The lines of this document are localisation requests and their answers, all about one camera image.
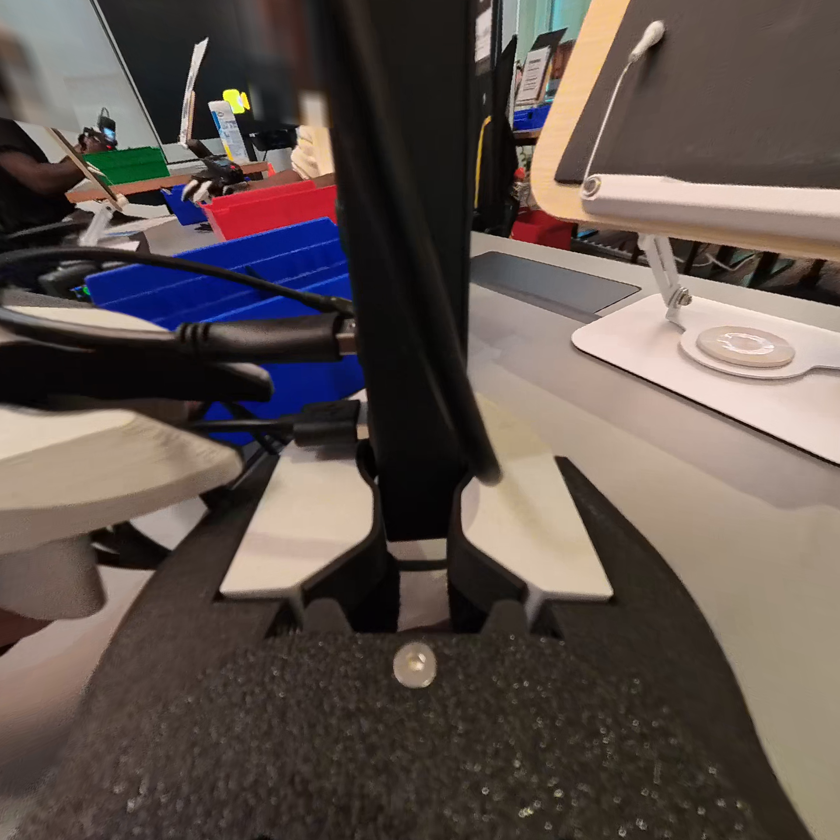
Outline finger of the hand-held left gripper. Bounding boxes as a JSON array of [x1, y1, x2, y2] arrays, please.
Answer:
[[0, 406, 245, 622], [0, 344, 274, 409]]

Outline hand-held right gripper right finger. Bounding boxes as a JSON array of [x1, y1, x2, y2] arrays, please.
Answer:
[[449, 394, 614, 602]]

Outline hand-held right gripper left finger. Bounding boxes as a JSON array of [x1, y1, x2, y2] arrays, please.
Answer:
[[220, 441, 386, 601]]

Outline blue plastic bin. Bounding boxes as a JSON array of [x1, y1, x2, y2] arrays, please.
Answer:
[[161, 184, 212, 227], [85, 217, 366, 448]]

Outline black usb hub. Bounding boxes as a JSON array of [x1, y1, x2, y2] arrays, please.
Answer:
[[315, 0, 475, 543]]

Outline grey desk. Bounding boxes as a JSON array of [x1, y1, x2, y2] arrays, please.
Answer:
[[0, 213, 840, 840]]

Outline grey desk pad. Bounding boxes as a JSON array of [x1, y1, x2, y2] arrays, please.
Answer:
[[471, 251, 642, 317]]

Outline white folding stand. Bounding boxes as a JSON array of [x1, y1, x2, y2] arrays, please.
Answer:
[[571, 20, 840, 467], [47, 126, 131, 248]]

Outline green box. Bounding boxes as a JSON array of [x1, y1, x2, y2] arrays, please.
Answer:
[[82, 146, 172, 186]]

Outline red plastic bin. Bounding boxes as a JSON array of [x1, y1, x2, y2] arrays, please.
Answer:
[[200, 180, 340, 241]]

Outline white canister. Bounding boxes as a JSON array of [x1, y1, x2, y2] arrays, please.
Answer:
[[209, 100, 252, 165]]

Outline red storage box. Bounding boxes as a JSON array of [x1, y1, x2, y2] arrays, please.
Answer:
[[511, 210, 578, 252]]

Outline black monitor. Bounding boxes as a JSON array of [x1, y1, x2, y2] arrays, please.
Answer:
[[94, 0, 311, 147]]

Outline wooden board with dark panel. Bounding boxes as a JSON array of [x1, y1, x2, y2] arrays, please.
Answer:
[[530, 0, 840, 265]]

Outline thin black cable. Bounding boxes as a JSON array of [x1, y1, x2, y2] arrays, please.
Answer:
[[0, 247, 357, 317]]

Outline black hub cable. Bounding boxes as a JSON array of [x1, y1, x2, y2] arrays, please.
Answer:
[[333, 0, 505, 488]]

